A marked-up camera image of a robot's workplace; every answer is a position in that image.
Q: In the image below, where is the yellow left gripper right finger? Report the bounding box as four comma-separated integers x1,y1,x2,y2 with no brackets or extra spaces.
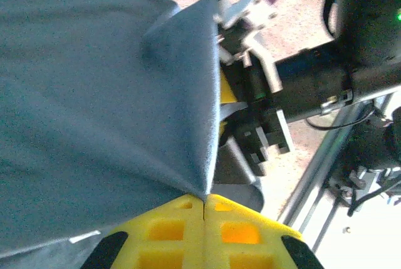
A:
203,194,323,269

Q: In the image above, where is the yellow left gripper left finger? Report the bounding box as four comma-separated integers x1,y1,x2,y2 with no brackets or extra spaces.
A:
81,195,205,269

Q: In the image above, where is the grey t-shirt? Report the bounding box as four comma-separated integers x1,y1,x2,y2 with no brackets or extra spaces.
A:
0,0,266,269

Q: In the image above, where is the aluminium mounting rail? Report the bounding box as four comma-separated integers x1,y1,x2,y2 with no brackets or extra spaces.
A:
278,85,401,251

